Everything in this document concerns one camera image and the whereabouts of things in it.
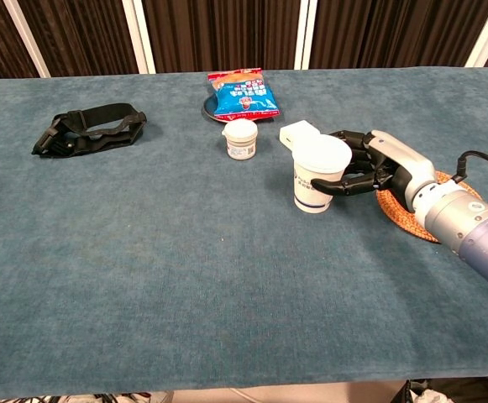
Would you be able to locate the small white lidded jar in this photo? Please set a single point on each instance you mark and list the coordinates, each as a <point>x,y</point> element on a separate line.
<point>240,140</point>

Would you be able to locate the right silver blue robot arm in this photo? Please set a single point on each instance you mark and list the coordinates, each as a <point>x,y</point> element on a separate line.
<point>470,226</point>

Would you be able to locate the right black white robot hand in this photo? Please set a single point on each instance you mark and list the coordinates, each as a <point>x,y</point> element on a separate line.
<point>399,161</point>

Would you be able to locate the white paper cup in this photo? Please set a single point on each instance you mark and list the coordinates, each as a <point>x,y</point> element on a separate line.
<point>319,157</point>

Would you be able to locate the teal tablecloth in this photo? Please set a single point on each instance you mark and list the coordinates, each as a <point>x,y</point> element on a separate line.
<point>143,252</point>

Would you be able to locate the white power adapter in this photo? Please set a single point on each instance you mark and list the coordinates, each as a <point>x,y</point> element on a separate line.
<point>298,131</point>

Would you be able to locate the white frame post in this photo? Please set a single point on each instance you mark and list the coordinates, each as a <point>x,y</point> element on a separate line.
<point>25,38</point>
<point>139,38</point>
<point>487,38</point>
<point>306,33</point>

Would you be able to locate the round woven orange coaster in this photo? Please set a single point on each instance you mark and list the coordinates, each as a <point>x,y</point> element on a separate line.
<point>395,214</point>

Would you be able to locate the blue red snack bag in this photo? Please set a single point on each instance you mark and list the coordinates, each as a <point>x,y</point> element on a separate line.
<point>243,94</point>

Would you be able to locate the black storage bin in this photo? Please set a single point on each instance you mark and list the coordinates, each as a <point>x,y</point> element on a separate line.
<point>458,390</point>

